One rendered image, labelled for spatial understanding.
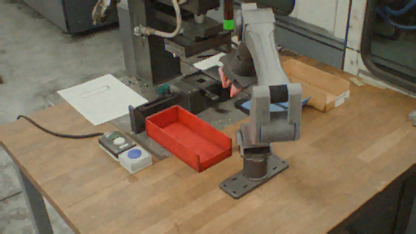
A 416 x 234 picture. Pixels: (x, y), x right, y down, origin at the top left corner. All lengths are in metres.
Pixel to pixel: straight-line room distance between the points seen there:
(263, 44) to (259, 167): 0.36
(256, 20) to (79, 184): 0.63
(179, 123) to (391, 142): 0.63
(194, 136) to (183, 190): 0.24
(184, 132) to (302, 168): 0.37
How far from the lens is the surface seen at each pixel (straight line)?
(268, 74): 0.92
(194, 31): 1.45
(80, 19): 4.65
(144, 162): 1.31
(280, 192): 1.22
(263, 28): 1.02
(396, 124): 1.55
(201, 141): 1.39
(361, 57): 1.81
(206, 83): 1.53
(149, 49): 1.66
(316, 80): 1.68
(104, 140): 1.40
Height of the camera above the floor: 1.70
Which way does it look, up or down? 32 degrees down
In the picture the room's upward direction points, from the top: 2 degrees counter-clockwise
